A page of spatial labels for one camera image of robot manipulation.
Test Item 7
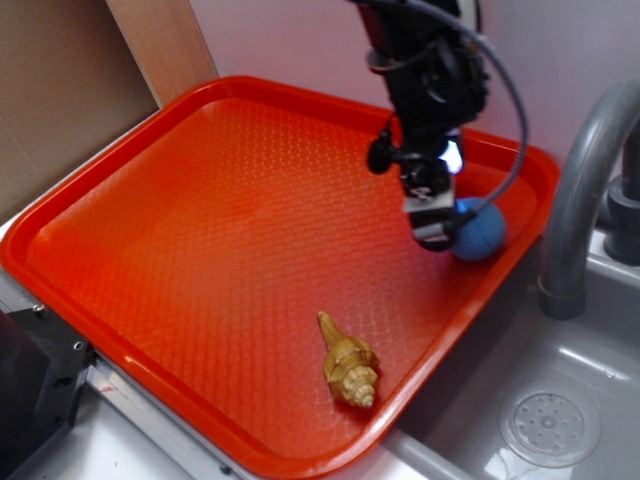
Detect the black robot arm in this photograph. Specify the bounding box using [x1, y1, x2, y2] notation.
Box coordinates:
[358, 1, 488, 252]

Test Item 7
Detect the blue dimpled ball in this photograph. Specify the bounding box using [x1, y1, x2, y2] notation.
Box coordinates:
[450, 203, 507, 261]

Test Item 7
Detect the grey braided cable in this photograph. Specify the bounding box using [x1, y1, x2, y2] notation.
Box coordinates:
[399, 0, 529, 231]

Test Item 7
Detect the light wooden board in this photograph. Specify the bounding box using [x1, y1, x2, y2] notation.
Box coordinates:
[106, 0, 219, 108]

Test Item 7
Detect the grey toy faucet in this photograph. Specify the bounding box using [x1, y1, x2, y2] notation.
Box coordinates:
[538, 80, 639, 320]

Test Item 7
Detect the dark grey faucet handle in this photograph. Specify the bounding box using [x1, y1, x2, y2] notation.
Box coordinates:
[604, 123, 639, 266]

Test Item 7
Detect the black mount block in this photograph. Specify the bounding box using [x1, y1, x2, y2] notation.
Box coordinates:
[1, 309, 91, 479]

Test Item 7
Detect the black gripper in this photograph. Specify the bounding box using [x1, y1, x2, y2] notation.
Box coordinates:
[367, 37, 488, 252]

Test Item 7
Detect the round sink drain cover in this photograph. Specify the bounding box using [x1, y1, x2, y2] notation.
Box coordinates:
[498, 382, 601, 469]

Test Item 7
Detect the aluminium frame rail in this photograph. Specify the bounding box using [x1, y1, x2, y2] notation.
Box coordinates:
[1, 275, 248, 479]

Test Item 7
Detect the brown cardboard panel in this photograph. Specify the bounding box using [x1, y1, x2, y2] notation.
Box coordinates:
[1, 1, 157, 221]

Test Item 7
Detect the tan spiral seashell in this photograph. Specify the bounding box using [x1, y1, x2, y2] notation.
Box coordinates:
[316, 311, 380, 409]

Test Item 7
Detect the grey toy sink basin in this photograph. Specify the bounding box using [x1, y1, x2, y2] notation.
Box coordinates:
[384, 252, 639, 479]

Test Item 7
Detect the red plastic tray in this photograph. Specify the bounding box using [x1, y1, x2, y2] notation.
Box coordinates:
[1, 77, 559, 479]

